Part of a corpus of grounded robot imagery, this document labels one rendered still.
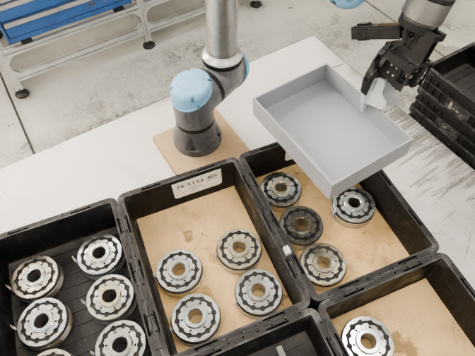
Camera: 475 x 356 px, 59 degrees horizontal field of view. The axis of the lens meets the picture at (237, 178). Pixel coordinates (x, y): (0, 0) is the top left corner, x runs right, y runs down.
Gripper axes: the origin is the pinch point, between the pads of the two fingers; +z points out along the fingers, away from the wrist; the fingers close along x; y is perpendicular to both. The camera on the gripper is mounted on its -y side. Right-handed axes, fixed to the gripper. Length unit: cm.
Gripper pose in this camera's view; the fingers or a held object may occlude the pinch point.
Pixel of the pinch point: (365, 104)
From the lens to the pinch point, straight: 96.1
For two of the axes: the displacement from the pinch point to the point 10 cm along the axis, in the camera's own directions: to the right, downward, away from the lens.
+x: 7.9, -2.9, 5.4
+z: -2.1, 6.9, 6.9
